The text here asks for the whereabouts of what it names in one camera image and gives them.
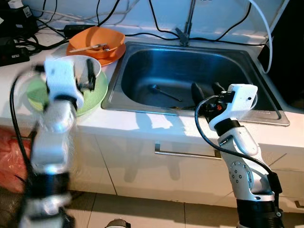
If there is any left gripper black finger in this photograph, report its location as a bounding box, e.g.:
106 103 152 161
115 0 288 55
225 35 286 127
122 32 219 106
85 58 97 91

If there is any green plate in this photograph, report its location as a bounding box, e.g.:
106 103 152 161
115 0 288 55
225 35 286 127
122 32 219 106
26 71 110 117

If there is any white bowl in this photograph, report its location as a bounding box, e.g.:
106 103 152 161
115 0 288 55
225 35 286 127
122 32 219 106
45 55 103 84

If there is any metal spoon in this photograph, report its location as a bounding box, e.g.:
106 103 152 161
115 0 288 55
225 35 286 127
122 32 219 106
150 85 183 102

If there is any white kitchen cabinet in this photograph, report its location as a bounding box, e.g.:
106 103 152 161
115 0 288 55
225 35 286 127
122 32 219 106
0 119 304 209

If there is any wooden chopstick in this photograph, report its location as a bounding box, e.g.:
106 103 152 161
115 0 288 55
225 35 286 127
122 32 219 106
70 44 109 53

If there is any orange plate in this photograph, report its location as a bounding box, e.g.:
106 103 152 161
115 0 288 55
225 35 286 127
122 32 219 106
66 42 127 66

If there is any orange bowl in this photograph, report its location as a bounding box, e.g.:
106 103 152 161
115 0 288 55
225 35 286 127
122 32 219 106
68 26 125 53

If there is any flat black power brick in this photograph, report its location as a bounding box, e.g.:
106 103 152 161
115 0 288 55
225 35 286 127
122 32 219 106
63 24 95 35

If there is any stainless steel sink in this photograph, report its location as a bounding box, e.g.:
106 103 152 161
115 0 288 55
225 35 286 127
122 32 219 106
101 40 290 126

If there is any black appliance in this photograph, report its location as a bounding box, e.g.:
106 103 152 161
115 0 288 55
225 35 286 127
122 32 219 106
256 0 304 107

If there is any black power strip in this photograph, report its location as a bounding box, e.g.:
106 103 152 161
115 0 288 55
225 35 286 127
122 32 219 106
0 40 31 67

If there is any black power adapter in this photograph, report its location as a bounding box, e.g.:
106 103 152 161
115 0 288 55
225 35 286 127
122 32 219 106
0 0 38 38

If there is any red plastic bag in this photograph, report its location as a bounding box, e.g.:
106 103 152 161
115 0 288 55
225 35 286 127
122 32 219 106
0 128 34 193

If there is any robot left leg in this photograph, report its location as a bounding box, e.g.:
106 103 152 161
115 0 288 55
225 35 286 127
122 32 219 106
104 218 131 228

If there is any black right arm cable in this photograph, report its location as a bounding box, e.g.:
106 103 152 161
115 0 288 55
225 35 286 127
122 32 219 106
195 95 283 195

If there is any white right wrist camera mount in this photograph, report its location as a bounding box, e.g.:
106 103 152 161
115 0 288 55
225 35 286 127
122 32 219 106
208 84 258 133

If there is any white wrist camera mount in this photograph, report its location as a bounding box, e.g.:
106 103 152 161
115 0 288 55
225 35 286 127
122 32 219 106
44 57 85 107
208 84 258 133

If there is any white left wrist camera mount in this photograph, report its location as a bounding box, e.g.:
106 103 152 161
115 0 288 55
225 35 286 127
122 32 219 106
44 57 85 107

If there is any long steel drawer handle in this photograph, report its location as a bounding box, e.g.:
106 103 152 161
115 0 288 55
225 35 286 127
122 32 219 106
154 143 221 160

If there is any white hose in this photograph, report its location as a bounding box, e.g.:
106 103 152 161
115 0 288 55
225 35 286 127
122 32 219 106
247 0 274 74

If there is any steel faucet with blue handle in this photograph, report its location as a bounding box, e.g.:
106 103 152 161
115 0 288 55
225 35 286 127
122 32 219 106
175 0 196 47

